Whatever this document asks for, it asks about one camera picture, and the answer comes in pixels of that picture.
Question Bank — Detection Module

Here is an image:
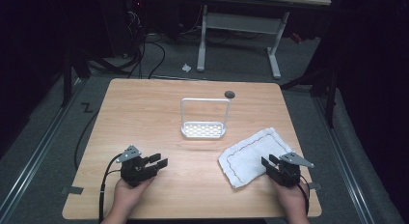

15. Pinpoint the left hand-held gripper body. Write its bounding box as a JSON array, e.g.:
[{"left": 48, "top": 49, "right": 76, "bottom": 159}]
[{"left": 115, "top": 145, "right": 159, "bottom": 188}]

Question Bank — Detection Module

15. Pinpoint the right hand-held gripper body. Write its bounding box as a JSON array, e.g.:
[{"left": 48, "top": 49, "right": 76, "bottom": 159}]
[{"left": 265, "top": 152, "right": 315, "bottom": 188}]

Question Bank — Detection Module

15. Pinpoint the white towel with stitched border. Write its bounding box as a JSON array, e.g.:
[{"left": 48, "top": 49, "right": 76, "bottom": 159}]
[{"left": 218, "top": 126, "right": 295, "bottom": 189}]

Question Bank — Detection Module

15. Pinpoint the white towel rack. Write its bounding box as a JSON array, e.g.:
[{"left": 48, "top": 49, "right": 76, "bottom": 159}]
[{"left": 179, "top": 98, "right": 232, "bottom": 140}]

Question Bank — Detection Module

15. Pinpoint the person's right hand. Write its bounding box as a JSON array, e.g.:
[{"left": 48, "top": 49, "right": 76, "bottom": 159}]
[{"left": 271, "top": 179, "right": 309, "bottom": 217}]

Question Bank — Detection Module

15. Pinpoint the person's left hand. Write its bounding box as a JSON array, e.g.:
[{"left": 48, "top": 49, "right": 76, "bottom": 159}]
[{"left": 112, "top": 178, "right": 154, "bottom": 214}]

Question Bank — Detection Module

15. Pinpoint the black metal stand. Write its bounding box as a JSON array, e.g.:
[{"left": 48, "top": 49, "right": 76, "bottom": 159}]
[
  {"left": 280, "top": 68, "right": 340, "bottom": 129},
  {"left": 60, "top": 40, "right": 93, "bottom": 108}
]

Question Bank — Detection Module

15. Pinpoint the desk with white legs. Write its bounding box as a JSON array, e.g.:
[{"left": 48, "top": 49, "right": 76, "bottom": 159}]
[{"left": 195, "top": 0, "right": 333, "bottom": 80}]

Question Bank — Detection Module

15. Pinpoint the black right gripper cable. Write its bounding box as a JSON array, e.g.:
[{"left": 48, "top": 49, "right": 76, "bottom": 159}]
[{"left": 297, "top": 181, "right": 312, "bottom": 216}]

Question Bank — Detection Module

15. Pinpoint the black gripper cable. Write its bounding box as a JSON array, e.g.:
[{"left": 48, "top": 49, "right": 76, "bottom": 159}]
[
  {"left": 98, "top": 153, "right": 123, "bottom": 224},
  {"left": 297, "top": 181, "right": 312, "bottom": 216}
]

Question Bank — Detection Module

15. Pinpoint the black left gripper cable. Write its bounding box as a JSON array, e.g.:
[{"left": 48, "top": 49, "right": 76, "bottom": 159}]
[{"left": 98, "top": 153, "right": 123, "bottom": 224}]

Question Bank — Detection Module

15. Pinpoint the metal floor rail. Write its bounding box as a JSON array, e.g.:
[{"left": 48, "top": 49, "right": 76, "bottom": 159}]
[
  {"left": 314, "top": 98, "right": 376, "bottom": 224},
  {"left": 0, "top": 78, "right": 85, "bottom": 218}
]

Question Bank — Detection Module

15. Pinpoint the black floor cable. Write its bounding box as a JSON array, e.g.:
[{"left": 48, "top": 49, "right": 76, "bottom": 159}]
[{"left": 73, "top": 110, "right": 100, "bottom": 171}]

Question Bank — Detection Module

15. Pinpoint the bundle of black cables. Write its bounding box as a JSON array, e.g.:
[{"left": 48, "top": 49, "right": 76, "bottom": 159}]
[{"left": 123, "top": 1, "right": 167, "bottom": 80}]

